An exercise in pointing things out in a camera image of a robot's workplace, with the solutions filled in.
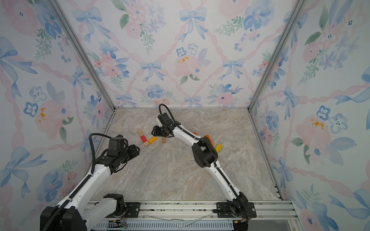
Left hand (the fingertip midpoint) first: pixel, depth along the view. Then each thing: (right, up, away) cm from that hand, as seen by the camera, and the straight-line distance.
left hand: (138, 149), depth 85 cm
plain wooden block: (+13, +4, +15) cm, 20 cm away
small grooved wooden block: (+1, +2, +13) cm, 13 cm away
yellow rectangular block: (+5, +4, +15) cm, 16 cm away
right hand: (+6, +9, +16) cm, 19 cm away
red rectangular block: (-2, +4, +16) cm, 17 cm away
